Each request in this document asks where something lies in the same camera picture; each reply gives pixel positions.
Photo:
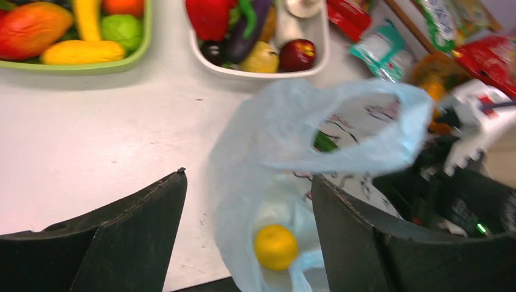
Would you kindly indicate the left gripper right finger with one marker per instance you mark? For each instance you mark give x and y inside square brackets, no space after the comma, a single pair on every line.
[367,249]

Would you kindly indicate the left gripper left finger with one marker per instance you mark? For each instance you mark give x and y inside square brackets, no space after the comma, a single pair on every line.
[123,246]

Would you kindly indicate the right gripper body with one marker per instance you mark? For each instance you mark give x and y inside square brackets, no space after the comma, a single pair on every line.
[425,195]

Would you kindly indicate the yellow lemon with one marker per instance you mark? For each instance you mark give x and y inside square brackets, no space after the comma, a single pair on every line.
[275,247]

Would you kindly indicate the green cucumber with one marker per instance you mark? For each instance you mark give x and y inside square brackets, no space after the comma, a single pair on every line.
[323,143]

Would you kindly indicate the light blue plastic bag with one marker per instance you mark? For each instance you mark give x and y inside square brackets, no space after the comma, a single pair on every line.
[260,171]

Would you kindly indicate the yellow banana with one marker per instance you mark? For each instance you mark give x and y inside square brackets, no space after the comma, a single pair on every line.
[87,19]

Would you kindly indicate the red snack bag right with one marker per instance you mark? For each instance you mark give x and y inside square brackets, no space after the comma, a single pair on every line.
[491,60]

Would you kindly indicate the red snack bag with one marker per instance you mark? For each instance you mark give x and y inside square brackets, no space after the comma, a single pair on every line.
[491,60]
[352,17]

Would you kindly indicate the teal snack bag lower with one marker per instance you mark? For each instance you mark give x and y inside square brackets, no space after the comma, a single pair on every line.
[384,52]

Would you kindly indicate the green candy bag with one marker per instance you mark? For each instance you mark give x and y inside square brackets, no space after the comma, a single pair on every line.
[450,23]

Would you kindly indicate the red snack bag left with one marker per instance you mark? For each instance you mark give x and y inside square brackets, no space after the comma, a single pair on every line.
[352,17]

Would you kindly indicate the green fruit tray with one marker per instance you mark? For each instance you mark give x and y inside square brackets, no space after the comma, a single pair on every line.
[94,69]

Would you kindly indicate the wooden display rack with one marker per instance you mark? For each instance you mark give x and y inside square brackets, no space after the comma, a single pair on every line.
[412,25]

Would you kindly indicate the yellow mango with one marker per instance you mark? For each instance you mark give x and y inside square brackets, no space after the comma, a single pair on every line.
[78,52]

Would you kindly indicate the red apple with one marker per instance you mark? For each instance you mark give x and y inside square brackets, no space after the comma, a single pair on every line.
[297,55]

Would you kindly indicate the green lime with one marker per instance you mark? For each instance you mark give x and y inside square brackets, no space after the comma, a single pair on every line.
[126,30]

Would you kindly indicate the yellow pear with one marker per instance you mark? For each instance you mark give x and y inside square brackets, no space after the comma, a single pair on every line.
[262,59]

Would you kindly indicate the purple eggplant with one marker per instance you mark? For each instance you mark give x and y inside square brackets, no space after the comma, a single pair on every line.
[247,30]

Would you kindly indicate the red orange mango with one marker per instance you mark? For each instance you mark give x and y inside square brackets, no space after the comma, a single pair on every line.
[30,29]

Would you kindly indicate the white vegetable tray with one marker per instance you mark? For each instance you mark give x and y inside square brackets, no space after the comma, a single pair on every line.
[315,29]

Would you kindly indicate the red bell pepper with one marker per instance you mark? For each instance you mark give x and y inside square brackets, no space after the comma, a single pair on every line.
[210,18]

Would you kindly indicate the white mushroom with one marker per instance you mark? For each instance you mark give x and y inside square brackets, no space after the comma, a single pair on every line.
[304,8]

